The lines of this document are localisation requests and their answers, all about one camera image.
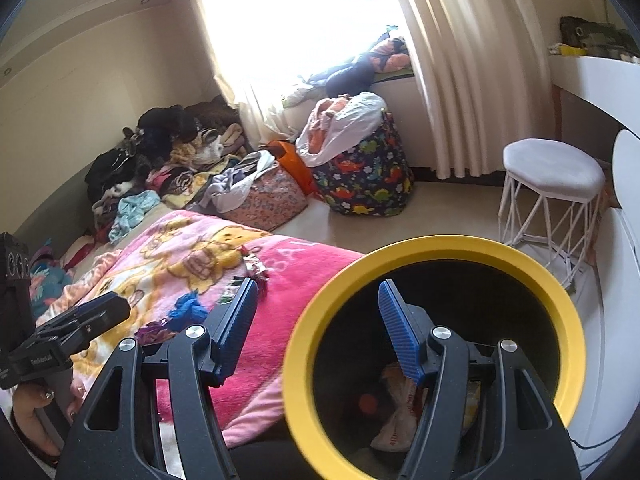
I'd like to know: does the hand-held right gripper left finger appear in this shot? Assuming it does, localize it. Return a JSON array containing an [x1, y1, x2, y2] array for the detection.
[[55, 276, 260, 480]]

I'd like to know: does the window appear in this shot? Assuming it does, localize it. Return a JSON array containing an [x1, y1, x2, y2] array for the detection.
[[200, 0, 417, 97]]

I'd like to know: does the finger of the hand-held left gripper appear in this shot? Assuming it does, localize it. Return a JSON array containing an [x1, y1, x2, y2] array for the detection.
[[32, 312, 112, 361], [62, 294, 132, 332]]

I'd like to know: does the light blue garment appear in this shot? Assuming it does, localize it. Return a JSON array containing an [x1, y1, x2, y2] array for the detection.
[[108, 190, 162, 245]]

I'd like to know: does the grey headboard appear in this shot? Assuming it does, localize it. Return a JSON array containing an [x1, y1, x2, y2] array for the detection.
[[12, 160, 102, 262]]

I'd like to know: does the purple snack wrapper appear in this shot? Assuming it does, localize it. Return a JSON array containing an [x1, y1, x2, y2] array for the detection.
[[135, 326, 168, 347]]

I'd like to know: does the yellow rimmed black trash bin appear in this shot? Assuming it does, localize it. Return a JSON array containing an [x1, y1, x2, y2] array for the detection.
[[282, 234, 587, 480]]

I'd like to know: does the orange bag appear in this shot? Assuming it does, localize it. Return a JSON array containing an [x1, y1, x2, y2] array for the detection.
[[260, 140, 322, 202]]

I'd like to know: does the white vanity desk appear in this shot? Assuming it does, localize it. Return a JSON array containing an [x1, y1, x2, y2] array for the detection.
[[548, 55, 640, 134]]

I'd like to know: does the white plastic bag red print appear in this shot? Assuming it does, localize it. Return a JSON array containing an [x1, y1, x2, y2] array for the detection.
[[370, 360, 432, 457]]

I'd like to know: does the camouflage bag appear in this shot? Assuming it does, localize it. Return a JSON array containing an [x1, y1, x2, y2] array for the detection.
[[559, 16, 640, 57]]

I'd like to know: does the dinosaur print fabric basket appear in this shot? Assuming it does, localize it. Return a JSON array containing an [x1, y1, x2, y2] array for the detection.
[[312, 110, 417, 219]]

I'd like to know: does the grey white garment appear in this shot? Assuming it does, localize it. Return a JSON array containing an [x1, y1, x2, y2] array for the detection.
[[200, 150, 279, 214]]

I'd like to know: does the clothes pile on windowsill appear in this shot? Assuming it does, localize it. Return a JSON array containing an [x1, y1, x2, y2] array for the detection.
[[281, 35, 414, 107]]

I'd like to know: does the maroon snack wrapper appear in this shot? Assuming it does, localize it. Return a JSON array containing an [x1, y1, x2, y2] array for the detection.
[[242, 247, 271, 282]]

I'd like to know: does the pile of dark clothes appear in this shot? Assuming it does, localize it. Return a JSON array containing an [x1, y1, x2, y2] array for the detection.
[[85, 102, 254, 232]]

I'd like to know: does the white bag of clothes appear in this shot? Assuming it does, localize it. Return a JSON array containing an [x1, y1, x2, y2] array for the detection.
[[295, 92, 389, 169]]

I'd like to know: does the cream curtain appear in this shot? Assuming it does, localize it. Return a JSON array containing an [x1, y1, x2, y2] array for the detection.
[[380, 0, 557, 182], [212, 60, 302, 150]]

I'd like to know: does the floral fabric bag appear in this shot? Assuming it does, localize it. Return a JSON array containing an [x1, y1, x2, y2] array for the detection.
[[220, 162, 310, 234]]

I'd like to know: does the pink cartoon printed blanket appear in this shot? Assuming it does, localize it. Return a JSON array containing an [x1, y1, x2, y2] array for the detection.
[[35, 209, 366, 448]]

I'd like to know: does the red white garment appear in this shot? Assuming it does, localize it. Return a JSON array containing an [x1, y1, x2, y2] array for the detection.
[[60, 232, 99, 269]]

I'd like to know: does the person's left hand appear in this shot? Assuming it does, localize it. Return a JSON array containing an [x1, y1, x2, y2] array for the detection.
[[11, 377, 90, 467]]

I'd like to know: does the white wire stool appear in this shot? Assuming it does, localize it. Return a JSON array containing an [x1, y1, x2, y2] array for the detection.
[[498, 138, 607, 292]]

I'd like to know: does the teal floral garment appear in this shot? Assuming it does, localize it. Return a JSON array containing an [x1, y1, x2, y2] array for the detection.
[[30, 247, 74, 319]]

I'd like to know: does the white drawer cabinet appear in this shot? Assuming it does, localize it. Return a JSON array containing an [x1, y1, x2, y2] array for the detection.
[[565, 129, 640, 462]]

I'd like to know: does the blue plastic wrapper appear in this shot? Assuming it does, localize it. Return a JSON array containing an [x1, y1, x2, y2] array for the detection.
[[167, 292, 209, 324]]

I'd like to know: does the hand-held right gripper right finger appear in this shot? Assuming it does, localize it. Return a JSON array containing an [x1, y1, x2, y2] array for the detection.
[[377, 279, 582, 480]]

